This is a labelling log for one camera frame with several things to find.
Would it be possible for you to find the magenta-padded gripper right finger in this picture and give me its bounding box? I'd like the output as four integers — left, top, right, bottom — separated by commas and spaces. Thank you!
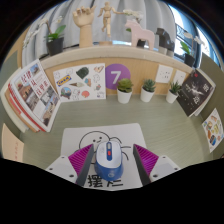
133, 143, 181, 186

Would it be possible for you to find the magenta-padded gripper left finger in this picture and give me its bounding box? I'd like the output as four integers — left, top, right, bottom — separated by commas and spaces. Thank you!
45, 143, 95, 187

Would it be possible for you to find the blue and white computer mouse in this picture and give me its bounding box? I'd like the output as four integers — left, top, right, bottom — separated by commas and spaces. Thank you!
94, 139, 125, 182

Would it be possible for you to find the white mouse pad with drawing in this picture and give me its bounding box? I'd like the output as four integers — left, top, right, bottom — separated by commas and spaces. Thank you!
59, 123, 149, 191

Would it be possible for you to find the beige card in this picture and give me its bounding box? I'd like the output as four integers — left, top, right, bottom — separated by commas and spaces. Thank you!
0, 123, 25, 163

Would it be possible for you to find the food sticker sheet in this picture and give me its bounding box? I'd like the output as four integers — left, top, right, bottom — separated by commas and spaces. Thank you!
201, 107, 224, 154

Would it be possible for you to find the spiky succulent in white pot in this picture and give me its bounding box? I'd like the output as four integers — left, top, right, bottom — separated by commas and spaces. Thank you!
165, 80, 183, 104

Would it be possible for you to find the small succulent in white pot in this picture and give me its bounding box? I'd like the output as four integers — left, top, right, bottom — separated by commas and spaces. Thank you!
116, 78, 134, 104
139, 78, 157, 103

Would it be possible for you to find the photo magazine with red edge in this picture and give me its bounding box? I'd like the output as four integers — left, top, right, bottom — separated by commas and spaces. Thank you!
8, 59, 62, 133

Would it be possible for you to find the white book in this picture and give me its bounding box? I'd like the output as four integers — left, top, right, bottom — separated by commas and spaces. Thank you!
0, 78, 29, 134

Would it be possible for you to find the white books stack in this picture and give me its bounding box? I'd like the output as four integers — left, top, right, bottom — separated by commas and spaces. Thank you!
193, 68, 218, 118

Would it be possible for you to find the black hardcover book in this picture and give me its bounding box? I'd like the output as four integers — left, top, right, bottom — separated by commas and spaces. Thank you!
175, 69, 215, 118

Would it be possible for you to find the white sheet with assorted stickers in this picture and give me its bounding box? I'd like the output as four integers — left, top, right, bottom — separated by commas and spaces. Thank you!
52, 63, 107, 103

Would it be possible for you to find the olive green desk partition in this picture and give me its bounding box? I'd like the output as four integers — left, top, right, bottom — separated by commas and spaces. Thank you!
198, 52, 224, 159
0, 49, 24, 158

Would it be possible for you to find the purple round number sign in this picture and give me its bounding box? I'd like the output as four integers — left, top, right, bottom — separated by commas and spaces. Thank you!
105, 63, 132, 90

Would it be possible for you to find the white orchid in black pot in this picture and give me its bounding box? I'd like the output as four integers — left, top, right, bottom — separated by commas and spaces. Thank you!
179, 31, 204, 68
122, 8, 148, 48
23, 16, 68, 57

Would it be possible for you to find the black horse figurine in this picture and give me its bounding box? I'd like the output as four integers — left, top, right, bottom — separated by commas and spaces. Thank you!
155, 27, 176, 56

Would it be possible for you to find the pink horse figurine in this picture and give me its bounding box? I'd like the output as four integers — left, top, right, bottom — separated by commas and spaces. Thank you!
124, 18, 156, 51

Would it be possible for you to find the window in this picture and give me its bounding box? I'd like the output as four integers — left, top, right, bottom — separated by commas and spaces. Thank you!
168, 4, 218, 61

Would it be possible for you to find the wooden hand model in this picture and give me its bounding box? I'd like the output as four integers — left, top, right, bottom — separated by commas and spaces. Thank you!
72, 5, 97, 49

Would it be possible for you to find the grey curtain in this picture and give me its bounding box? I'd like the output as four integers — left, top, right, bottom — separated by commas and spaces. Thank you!
21, 0, 178, 66

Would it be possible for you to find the wooden artist mannequin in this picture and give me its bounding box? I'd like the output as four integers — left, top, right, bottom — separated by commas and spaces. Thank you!
97, 1, 118, 46

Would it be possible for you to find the white wall outlet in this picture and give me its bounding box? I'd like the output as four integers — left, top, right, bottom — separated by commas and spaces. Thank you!
155, 64, 174, 84
172, 69, 188, 86

